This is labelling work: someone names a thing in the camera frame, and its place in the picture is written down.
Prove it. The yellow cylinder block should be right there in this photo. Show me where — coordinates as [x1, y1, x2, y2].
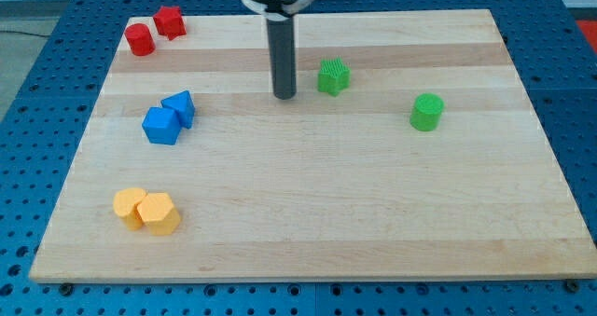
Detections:
[113, 187, 147, 231]

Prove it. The yellow hexagon block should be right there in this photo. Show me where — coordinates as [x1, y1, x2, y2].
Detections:
[137, 192, 181, 236]

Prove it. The red cylinder block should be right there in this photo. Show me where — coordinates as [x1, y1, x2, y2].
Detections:
[124, 23, 155, 56]

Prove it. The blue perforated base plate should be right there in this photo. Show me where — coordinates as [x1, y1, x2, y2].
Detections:
[1, 0, 596, 315]

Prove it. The green star block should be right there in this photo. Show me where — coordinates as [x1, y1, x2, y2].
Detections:
[317, 58, 351, 96]

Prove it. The wooden board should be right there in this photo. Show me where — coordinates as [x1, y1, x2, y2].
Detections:
[30, 9, 596, 283]

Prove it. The red star block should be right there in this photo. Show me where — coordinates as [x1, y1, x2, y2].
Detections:
[153, 6, 187, 40]

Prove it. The blue cube block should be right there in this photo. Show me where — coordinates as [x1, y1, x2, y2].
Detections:
[142, 107, 181, 145]

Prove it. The blue triangle block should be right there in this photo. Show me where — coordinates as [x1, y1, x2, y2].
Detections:
[160, 90, 196, 129]

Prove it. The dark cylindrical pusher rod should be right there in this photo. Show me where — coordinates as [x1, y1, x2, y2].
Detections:
[267, 18, 297, 100]

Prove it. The green cylinder block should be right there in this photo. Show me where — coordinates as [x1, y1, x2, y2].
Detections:
[410, 93, 444, 131]

